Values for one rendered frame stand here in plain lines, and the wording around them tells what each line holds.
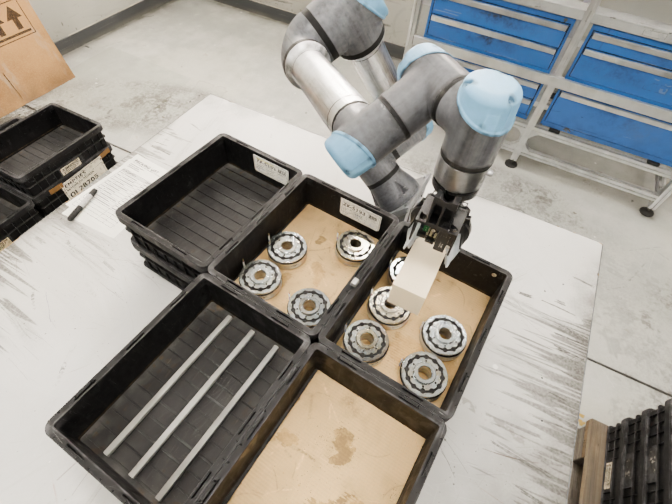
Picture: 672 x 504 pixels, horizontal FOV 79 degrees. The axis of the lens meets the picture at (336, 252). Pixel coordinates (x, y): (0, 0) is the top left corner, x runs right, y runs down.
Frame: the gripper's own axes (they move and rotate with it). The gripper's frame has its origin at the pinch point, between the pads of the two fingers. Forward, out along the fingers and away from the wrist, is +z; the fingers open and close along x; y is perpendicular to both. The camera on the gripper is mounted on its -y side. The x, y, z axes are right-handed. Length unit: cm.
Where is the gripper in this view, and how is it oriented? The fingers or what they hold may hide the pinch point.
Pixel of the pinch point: (429, 249)
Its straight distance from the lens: 80.0
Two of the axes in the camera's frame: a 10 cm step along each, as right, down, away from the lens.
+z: -0.6, 6.0, 8.0
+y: -4.6, 7.0, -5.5
